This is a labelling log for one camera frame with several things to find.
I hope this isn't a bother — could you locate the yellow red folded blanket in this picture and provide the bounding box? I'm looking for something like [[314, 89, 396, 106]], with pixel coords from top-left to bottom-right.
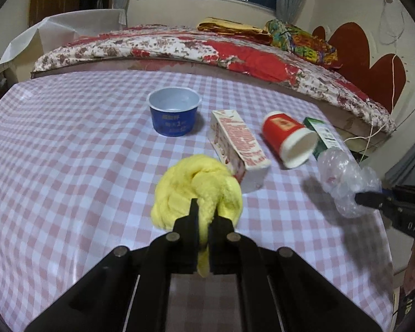
[[198, 17, 272, 44]]

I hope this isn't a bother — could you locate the clear plastic bag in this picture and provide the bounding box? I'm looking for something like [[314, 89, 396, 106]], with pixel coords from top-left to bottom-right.
[[317, 147, 381, 218]]

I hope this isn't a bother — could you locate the colourful patterned pillow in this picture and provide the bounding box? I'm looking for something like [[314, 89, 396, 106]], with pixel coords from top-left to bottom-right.
[[264, 19, 343, 70]]

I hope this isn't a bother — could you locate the pink white carton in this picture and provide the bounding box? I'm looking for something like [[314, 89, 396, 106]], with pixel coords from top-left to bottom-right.
[[210, 109, 272, 192]]

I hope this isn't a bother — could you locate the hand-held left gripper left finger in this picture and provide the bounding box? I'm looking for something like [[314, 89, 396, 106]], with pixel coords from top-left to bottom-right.
[[25, 199, 199, 332]]

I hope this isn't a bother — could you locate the red paper cup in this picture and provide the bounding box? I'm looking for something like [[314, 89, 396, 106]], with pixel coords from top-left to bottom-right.
[[261, 111, 319, 169]]

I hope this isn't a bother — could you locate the red floral bedspread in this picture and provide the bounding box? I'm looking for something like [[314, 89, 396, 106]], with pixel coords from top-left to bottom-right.
[[33, 24, 396, 134]]

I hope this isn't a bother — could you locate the red heart headboard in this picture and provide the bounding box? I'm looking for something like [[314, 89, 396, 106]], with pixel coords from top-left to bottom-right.
[[311, 22, 407, 115]]

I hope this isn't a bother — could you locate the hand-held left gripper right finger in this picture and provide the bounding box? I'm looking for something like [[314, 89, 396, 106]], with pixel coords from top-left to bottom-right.
[[209, 214, 383, 332]]

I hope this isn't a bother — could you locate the yellow cloth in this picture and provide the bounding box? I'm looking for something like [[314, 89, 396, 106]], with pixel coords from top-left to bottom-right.
[[150, 154, 243, 278]]

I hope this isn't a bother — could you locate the white charger cable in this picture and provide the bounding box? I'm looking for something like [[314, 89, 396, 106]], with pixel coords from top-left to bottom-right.
[[382, 0, 407, 115]]

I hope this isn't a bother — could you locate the green white carton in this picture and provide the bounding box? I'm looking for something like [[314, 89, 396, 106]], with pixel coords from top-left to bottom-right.
[[304, 118, 348, 160]]

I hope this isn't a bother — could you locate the blue foil-lined bowl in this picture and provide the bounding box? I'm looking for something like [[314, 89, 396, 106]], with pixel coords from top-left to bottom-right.
[[148, 87, 202, 136]]

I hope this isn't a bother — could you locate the long grey patterned curtain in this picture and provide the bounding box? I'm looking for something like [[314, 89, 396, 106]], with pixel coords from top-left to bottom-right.
[[384, 135, 415, 189]]

